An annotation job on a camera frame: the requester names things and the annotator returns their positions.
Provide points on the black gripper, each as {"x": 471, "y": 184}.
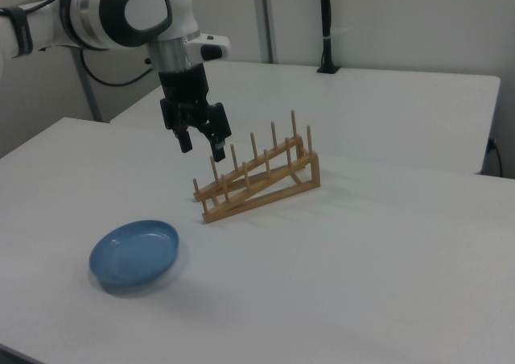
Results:
{"x": 185, "y": 88}

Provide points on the blue round plate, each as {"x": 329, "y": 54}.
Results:
{"x": 134, "y": 253}

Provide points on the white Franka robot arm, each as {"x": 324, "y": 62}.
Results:
{"x": 92, "y": 13}

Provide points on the wooden peg plate rack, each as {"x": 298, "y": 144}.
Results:
{"x": 261, "y": 187}

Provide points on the white table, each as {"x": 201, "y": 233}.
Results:
{"x": 362, "y": 110}

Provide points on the black pole with base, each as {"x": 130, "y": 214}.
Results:
{"x": 326, "y": 26}

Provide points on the slanted grey metal frame post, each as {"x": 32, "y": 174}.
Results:
{"x": 90, "y": 94}

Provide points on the grey metal partition post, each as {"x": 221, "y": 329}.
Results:
{"x": 266, "y": 17}

